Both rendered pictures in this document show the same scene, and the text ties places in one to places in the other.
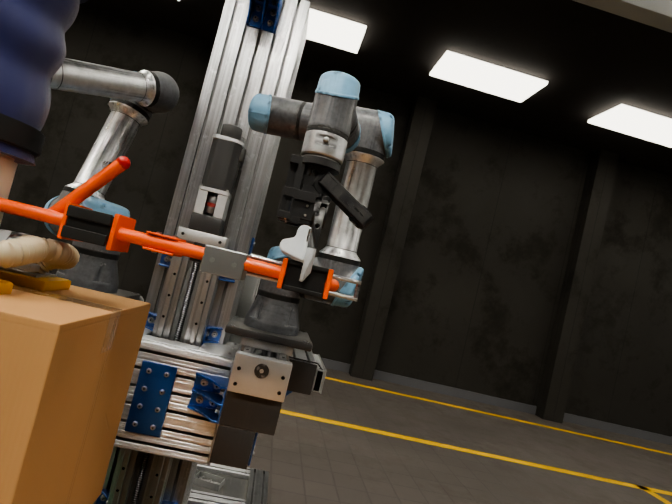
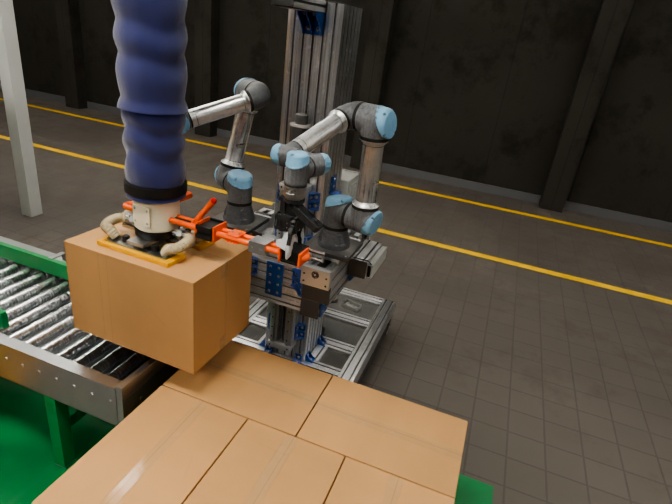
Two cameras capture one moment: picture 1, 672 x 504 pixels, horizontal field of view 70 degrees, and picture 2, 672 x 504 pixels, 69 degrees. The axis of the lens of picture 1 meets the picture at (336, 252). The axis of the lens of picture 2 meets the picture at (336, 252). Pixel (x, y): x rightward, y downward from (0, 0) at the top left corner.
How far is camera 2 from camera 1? 115 cm
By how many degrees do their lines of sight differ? 36
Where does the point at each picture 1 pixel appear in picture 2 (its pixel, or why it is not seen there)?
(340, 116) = (295, 179)
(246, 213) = not seen: hidden behind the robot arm
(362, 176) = (370, 156)
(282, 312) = (333, 238)
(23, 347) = (184, 289)
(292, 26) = (335, 25)
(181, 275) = not seen: hidden behind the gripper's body
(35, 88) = (174, 170)
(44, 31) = (171, 147)
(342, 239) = (362, 196)
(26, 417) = (191, 312)
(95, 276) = (239, 217)
